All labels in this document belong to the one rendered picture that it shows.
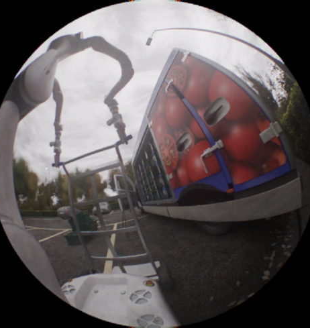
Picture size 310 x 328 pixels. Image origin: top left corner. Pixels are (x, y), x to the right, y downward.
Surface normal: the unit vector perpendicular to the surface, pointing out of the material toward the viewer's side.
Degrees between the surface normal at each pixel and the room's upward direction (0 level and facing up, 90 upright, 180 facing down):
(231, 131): 90
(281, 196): 90
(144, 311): 39
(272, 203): 90
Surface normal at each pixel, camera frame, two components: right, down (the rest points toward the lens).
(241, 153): -0.90, 0.15
